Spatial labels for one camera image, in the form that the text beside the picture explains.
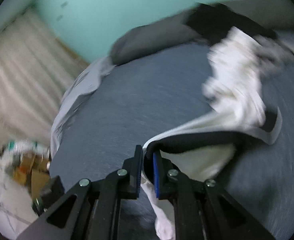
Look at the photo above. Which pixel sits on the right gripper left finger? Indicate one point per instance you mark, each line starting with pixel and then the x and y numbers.
pixel 90 209

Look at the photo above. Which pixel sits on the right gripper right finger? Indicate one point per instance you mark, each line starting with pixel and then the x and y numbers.
pixel 203 210

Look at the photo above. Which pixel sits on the white black-collared polo shirt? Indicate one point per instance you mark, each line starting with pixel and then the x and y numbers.
pixel 239 63

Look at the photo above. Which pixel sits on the cardboard box clutter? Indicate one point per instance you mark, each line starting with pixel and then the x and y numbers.
pixel 27 163

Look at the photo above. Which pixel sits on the blue patterned bed sheet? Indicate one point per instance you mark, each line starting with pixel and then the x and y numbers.
pixel 151 95

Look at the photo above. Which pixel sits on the light grey blanket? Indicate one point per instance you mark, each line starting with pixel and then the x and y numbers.
pixel 78 93

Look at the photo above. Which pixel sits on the beige curtain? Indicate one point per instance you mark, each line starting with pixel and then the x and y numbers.
pixel 36 69

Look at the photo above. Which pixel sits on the black garment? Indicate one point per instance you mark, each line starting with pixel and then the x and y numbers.
pixel 213 22

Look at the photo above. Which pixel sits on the dark grey long pillow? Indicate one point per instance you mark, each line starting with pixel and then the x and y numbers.
pixel 172 31

